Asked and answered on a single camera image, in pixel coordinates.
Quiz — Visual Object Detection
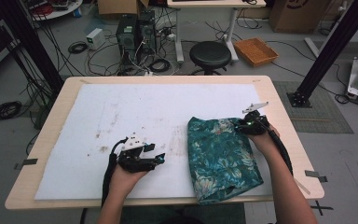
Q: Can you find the left gripper black sleeved cable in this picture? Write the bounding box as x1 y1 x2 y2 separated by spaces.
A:
101 137 129 208

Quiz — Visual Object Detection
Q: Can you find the shallow wooden box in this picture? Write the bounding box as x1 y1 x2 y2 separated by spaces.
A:
232 37 280 68

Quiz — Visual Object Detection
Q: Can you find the black round stool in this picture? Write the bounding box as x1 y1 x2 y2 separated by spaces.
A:
188 40 233 76

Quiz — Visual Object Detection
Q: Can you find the right gripper black sleeved cable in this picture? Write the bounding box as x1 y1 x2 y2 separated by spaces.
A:
260 119 294 175

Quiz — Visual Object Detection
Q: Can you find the round white table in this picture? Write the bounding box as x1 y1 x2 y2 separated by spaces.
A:
21 0 84 22

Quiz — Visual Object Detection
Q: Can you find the white desk with legs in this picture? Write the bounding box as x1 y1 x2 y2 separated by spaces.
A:
166 0 267 63

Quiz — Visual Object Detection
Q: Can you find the person's left hand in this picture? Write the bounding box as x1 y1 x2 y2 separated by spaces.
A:
108 164 150 203

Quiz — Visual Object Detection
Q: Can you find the grey floor mat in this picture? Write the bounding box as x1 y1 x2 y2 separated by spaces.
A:
273 80 354 135

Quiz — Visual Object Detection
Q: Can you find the grey tape strip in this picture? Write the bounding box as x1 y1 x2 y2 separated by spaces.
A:
304 169 328 184
13 158 39 171

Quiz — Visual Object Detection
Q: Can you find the small white box device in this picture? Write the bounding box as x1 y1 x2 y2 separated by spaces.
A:
85 27 106 51

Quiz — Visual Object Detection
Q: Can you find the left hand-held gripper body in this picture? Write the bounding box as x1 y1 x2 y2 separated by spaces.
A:
117 132 157 174

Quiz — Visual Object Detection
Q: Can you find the large printed cardboard box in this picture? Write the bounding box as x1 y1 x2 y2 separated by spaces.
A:
268 0 333 35

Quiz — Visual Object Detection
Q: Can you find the coiled black cable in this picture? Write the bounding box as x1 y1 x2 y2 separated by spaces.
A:
0 100 23 122
148 58 172 75
67 40 90 55

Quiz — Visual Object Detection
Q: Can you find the white foam mat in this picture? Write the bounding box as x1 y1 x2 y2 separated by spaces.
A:
34 83 275 201

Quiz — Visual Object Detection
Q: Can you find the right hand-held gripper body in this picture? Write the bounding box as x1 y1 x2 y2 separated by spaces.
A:
241 101 270 136

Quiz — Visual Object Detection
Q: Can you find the person's right hand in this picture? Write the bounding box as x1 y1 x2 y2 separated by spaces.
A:
246 124 282 159

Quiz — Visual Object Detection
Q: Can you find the teal floral short-sleeved shirt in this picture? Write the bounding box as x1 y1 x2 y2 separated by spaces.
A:
186 116 265 206

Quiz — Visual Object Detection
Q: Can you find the black computer tower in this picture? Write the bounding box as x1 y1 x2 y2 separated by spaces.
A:
115 15 138 64
136 10 158 63

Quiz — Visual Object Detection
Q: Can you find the brown cardboard box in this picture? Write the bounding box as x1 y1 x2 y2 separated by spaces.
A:
97 0 150 21

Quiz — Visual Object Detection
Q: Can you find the gripper black sleeved cable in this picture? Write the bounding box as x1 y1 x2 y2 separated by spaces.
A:
101 137 129 208
260 119 294 175

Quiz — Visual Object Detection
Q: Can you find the black metal frame post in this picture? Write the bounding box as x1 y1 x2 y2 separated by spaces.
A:
286 0 358 109
0 0 65 95

